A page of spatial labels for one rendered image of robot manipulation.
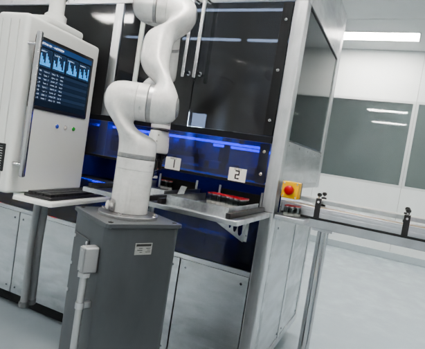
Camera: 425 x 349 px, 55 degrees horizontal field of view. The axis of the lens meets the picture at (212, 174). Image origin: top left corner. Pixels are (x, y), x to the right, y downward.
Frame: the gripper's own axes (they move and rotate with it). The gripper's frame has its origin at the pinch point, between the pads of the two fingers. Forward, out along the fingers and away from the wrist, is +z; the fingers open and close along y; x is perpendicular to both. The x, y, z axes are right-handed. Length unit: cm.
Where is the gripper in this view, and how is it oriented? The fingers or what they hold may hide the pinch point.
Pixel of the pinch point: (156, 165)
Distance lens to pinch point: 178.6
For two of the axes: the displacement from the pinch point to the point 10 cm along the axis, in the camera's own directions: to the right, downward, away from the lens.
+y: -5.1, -0.5, -8.6
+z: -1.1, 9.9, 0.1
